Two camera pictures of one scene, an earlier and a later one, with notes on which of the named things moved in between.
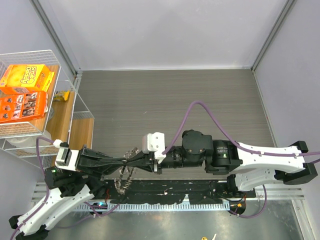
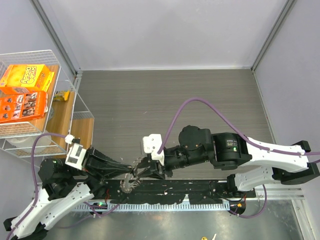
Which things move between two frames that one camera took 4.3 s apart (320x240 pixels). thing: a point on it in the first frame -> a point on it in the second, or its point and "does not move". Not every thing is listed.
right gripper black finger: x=146 y=157 -> x=144 y=163
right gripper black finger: x=146 y=166 -> x=151 y=173
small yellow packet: x=60 y=95 does not move
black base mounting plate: x=195 y=192 does not move
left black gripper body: x=80 y=167 does not move
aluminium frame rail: x=274 y=194 does not move
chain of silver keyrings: x=124 y=182 -> x=129 y=183
